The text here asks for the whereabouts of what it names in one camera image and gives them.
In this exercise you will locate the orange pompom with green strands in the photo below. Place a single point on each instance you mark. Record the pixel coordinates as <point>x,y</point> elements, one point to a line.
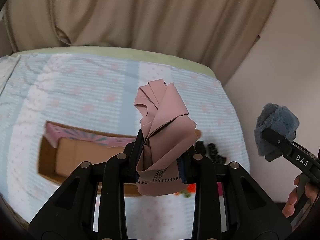
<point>188,191</point>

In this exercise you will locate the grey-blue fluffy cloth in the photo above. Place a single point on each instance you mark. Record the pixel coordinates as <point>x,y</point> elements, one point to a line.
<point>281,120</point>

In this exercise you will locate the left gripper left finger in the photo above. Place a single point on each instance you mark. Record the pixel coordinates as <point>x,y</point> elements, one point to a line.
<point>90,203</point>

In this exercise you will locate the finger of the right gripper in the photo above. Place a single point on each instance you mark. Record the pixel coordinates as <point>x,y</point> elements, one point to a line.
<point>278,145</point>

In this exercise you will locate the person's right hand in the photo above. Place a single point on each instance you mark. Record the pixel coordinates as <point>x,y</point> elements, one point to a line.
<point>310,191</point>

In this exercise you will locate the cardboard box with pink lining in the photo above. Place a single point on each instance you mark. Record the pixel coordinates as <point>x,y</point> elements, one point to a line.
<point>63,148</point>

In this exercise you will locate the pink cloth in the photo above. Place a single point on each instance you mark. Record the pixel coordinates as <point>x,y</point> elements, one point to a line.
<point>168,132</point>

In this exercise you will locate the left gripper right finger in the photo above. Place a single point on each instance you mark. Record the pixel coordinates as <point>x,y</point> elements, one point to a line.
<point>229,203</point>

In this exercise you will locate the pale green mattress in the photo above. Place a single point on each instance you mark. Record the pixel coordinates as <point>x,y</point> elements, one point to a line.
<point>128,54</point>

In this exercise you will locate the black scrunchie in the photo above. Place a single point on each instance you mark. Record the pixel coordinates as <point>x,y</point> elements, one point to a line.
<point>211,151</point>

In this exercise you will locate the beige curtain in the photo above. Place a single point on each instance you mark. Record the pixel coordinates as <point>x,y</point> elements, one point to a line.
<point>216,33</point>

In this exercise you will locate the floral light blue bed quilt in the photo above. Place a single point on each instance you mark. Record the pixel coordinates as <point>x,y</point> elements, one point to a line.
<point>96,93</point>

